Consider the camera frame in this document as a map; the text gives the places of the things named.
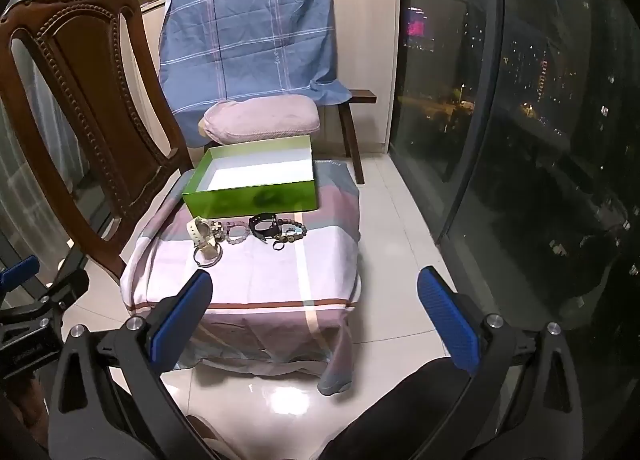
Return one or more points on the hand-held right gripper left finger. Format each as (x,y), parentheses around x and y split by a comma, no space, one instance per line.
(184,312)

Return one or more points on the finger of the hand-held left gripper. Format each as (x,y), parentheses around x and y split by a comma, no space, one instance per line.
(67,290)
(17,274)

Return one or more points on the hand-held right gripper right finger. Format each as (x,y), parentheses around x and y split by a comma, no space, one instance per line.
(450,322)

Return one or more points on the silver bangle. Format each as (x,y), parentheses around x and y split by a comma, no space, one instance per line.
(196,255)

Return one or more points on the black wristband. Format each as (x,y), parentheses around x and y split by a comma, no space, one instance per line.
(262,225)

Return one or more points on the green cardboard box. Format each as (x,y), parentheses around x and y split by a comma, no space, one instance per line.
(250,200)

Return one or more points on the pink plaid bedsheet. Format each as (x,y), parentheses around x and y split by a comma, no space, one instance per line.
(280,280)

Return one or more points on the person's leg in dark pants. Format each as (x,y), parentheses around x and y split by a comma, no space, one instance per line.
(390,415)

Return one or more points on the grey curtain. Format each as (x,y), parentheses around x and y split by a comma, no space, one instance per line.
(30,150)

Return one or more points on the carved wooden chair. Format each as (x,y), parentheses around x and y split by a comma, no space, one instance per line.
(100,90)

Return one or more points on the pink pillow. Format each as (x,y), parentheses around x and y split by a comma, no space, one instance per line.
(260,118)

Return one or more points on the dark wooden bench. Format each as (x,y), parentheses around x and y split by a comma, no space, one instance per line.
(350,133)

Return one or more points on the blue plaid cloth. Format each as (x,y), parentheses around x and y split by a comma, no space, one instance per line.
(250,40)

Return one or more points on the white cabinet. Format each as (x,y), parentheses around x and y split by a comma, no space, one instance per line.
(367,40)

